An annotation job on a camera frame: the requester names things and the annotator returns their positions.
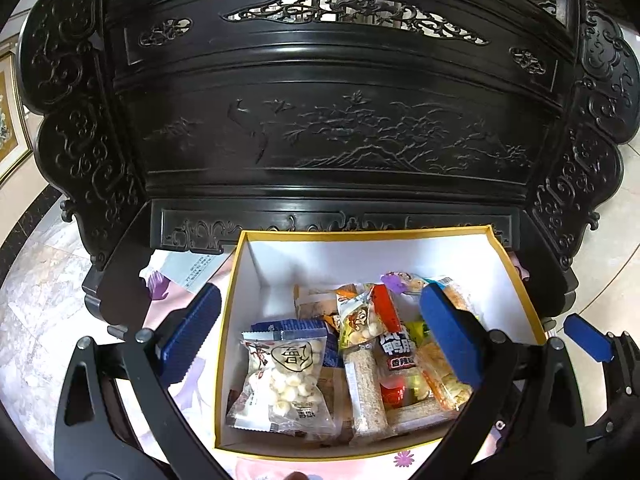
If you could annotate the white paper sheet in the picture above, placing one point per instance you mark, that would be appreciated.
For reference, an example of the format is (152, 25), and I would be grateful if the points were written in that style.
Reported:
(195, 267)

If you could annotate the sliced bread packet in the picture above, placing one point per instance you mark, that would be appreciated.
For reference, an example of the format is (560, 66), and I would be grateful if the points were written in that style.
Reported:
(462, 300)

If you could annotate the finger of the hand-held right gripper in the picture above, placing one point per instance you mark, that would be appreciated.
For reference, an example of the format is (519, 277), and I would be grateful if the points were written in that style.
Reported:
(587, 337)

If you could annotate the sesame bar packet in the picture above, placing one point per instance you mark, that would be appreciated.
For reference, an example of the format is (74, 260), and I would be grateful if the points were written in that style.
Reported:
(415, 412)
(365, 390)

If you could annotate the black label snack packet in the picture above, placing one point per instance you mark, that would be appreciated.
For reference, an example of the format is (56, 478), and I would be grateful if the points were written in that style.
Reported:
(397, 350)

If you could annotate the small red snack packet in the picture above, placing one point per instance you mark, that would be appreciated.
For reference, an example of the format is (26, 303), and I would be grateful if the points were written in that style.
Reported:
(386, 307)

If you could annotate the white ball snack packet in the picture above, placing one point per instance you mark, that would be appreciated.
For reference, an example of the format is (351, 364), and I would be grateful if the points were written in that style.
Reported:
(287, 375)

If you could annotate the blue snack packet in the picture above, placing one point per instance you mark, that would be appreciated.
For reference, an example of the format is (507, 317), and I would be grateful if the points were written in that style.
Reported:
(295, 329)

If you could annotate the orange cracker packet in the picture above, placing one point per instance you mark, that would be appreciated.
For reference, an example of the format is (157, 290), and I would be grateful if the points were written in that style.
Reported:
(442, 380)

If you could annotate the purple cartoon pig snack packet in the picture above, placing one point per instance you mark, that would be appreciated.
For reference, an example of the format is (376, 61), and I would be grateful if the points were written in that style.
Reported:
(400, 280)

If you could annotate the yellow-green snack packet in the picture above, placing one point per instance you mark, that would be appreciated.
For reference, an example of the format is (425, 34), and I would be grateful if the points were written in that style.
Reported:
(357, 325)

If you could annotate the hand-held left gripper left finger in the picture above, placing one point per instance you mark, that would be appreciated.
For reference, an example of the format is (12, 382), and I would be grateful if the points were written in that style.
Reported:
(190, 330)

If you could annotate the carved black wooden chair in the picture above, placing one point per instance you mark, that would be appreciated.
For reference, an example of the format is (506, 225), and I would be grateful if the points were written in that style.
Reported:
(325, 135)

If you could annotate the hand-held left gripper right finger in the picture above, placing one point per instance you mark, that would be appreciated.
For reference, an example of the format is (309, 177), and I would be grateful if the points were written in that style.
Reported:
(450, 335)

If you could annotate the pink floral tablecloth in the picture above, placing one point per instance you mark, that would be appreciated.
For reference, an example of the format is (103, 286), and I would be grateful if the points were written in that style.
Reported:
(350, 467)

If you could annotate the yellow cardboard box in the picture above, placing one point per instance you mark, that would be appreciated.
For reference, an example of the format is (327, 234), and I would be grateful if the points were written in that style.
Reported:
(350, 260)

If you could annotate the gold framed picture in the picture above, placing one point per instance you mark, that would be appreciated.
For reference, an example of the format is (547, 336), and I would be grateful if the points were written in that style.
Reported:
(7, 125)

